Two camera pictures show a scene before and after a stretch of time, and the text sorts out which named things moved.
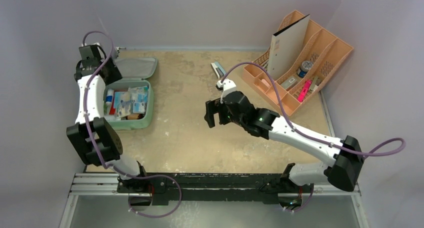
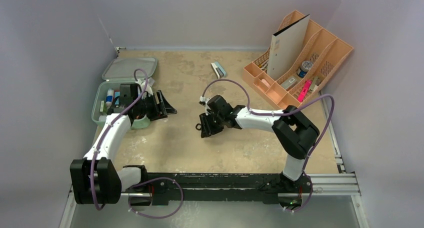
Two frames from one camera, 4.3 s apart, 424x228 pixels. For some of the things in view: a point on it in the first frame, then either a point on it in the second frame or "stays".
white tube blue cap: [109, 98] stays
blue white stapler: [218, 70] stays
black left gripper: [115, 75] -> [160, 110]
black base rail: [173, 188] stays
